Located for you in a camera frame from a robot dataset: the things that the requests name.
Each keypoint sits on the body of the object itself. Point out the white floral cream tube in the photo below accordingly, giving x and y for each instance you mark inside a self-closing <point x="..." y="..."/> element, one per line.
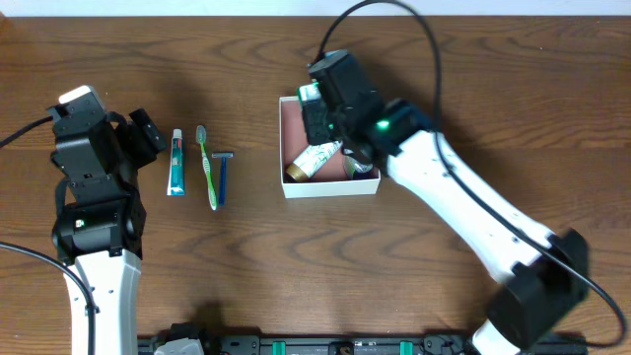
<point x="311" y="160"/>

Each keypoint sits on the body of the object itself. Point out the white box pink interior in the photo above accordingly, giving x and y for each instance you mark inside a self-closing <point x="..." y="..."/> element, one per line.
<point x="331" y="179"/>

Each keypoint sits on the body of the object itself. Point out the clear sanitizer pump bottle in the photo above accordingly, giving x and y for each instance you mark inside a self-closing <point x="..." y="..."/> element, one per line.
<point x="354" y="169"/>

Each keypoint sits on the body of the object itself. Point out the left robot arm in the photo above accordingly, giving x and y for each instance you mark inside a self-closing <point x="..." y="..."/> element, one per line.
<point x="99" y="222"/>

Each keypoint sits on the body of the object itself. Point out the small teal toothpaste tube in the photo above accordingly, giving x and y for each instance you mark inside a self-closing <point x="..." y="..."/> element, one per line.
<point x="176" y="186"/>

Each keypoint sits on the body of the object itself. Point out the green toothbrush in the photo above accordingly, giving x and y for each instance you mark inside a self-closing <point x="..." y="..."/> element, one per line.
<point x="201" y="138"/>

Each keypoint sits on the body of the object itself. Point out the green white soap box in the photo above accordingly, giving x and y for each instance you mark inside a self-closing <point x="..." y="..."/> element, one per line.
<point x="309" y="93"/>

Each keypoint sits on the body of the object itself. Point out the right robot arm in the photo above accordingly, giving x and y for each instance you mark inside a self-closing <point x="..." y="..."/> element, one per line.
<point x="542" y="275"/>

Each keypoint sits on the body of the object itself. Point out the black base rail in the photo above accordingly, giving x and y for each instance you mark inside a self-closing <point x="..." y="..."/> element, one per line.
<point x="188" y="339"/>

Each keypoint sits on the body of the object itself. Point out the blue disposable razor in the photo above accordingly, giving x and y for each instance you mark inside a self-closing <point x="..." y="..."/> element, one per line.
<point x="224" y="157"/>

